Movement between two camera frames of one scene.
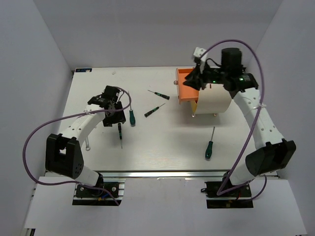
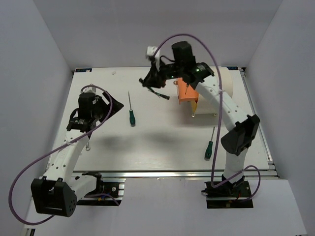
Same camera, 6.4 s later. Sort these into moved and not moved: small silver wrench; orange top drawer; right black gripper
Moved: right black gripper
Not moved: small silver wrench; orange top drawer
